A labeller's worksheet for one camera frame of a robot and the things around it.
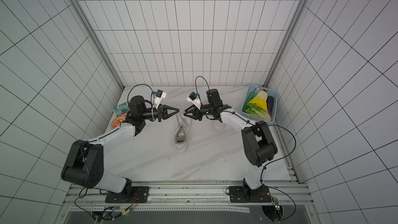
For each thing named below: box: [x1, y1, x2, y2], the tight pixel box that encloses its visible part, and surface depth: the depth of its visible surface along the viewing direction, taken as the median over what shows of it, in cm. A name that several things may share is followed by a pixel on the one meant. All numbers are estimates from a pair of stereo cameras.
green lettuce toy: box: [244, 102, 272, 122], surface depth 99 cm
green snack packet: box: [113, 101, 131, 118], surface depth 105 cm
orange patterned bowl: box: [110, 115, 127, 130], surface depth 98 cm
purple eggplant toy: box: [266, 95, 275, 117], surface depth 108 cm
